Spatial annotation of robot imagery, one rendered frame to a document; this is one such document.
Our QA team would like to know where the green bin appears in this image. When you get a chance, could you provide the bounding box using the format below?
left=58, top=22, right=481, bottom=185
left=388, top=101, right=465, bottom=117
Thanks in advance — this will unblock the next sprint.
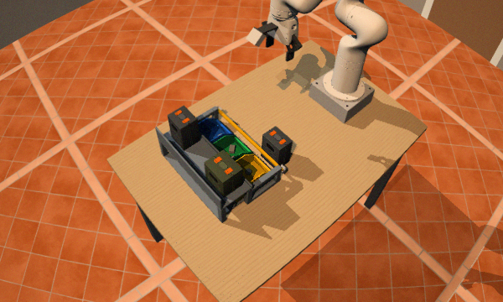
left=213, top=135, right=252, bottom=161

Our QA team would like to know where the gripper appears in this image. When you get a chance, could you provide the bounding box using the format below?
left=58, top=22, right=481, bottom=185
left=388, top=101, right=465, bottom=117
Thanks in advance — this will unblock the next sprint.
left=262, top=13, right=303, bottom=62

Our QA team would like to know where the yellow thin bar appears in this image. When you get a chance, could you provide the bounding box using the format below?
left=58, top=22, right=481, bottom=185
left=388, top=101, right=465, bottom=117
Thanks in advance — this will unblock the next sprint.
left=218, top=108, right=283, bottom=171

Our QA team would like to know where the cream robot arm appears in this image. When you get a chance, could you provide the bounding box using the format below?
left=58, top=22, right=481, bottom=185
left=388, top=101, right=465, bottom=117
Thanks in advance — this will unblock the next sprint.
left=246, top=0, right=388, bottom=102

